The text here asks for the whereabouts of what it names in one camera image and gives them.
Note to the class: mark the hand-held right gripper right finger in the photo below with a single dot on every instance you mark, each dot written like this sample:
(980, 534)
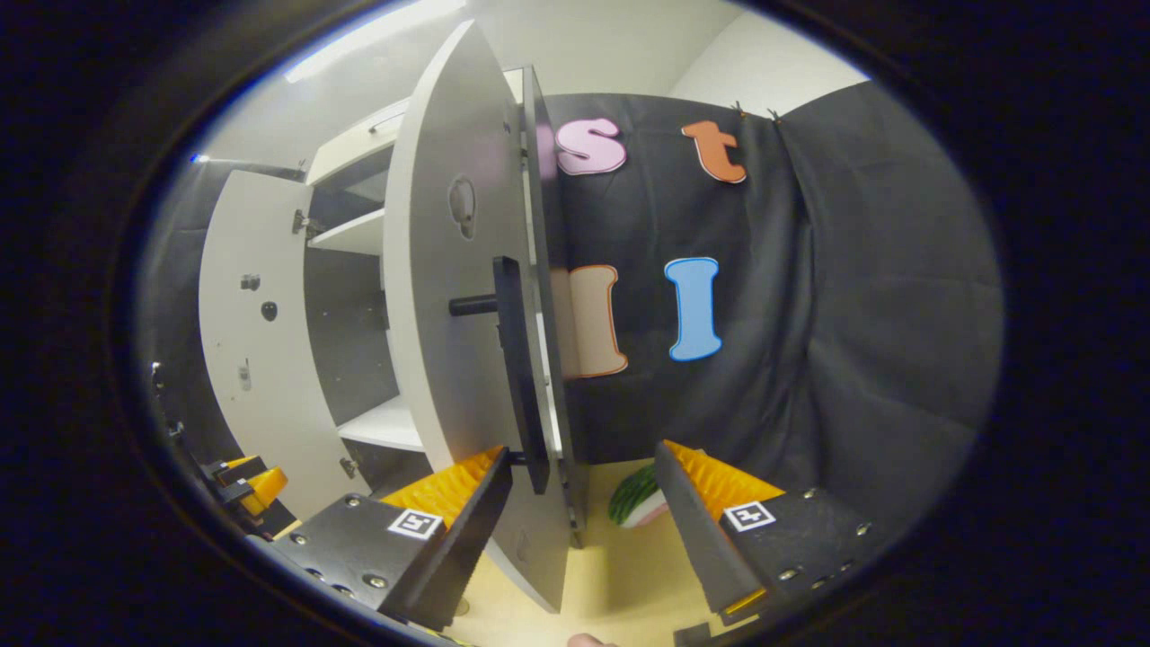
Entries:
(696, 530)

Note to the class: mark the white cabinet drawer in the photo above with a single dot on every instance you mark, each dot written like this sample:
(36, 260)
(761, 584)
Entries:
(346, 155)

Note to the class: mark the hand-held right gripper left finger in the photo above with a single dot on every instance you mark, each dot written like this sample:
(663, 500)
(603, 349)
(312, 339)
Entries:
(467, 530)

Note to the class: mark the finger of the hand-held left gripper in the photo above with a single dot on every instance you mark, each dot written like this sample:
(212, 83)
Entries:
(262, 490)
(235, 466)

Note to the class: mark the white cabinet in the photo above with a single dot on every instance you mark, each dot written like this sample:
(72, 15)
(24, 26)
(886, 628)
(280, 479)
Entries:
(359, 341)

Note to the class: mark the white cabinet door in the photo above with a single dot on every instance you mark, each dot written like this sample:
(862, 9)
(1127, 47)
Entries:
(431, 359)
(260, 386)

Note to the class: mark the black backdrop cloth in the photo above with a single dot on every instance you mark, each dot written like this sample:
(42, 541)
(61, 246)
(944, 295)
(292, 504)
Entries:
(853, 314)

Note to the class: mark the watermelon slice toy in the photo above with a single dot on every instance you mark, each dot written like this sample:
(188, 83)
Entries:
(633, 499)

